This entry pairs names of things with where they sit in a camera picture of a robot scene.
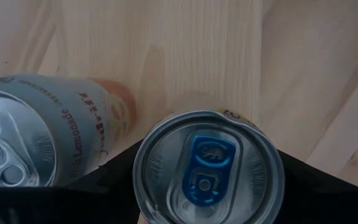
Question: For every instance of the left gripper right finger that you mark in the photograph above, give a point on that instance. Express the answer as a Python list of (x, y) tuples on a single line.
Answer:
[(328, 202)]

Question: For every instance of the silver can with blue tab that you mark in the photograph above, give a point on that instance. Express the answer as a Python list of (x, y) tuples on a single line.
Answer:
[(207, 174)]

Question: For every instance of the silver pink lemonade can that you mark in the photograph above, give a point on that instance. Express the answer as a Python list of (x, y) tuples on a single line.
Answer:
[(73, 124)]

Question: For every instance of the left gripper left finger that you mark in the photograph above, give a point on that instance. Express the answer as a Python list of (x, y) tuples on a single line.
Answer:
[(42, 205)]

